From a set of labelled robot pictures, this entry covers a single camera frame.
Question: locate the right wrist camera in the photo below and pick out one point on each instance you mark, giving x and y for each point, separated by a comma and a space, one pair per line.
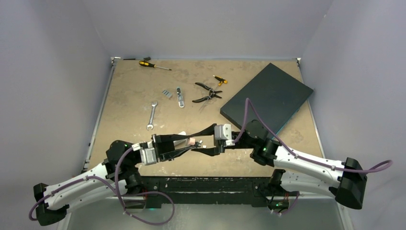
223, 135

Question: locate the silver staple strip block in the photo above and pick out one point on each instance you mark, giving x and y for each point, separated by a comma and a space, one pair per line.
167, 93

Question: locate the pink white stapler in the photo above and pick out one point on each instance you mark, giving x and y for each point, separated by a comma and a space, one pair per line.
190, 141

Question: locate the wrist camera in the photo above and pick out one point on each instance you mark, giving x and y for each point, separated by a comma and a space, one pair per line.
223, 135
147, 152

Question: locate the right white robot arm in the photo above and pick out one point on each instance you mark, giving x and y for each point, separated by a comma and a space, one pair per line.
344, 181

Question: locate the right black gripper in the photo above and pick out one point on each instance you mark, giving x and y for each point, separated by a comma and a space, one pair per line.
213, 151

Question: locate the silver open-end wrench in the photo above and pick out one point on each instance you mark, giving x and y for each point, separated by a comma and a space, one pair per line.
150, 125

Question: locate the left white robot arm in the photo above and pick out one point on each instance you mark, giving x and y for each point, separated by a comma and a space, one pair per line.
116, 176

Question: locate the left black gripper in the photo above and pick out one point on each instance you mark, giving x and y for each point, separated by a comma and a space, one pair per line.
161, 144

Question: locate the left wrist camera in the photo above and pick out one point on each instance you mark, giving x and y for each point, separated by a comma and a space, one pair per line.
147, 152

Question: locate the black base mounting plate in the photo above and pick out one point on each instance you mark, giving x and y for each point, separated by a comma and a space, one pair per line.
254, 191

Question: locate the black flat box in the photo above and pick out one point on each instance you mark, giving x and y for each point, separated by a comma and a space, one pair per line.
275, 94

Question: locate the small yellow black screwdriver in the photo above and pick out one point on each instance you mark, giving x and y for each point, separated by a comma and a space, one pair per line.
221, 80

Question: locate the silver stapler magazine tray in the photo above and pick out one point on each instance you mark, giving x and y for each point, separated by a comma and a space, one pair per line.
180, 97

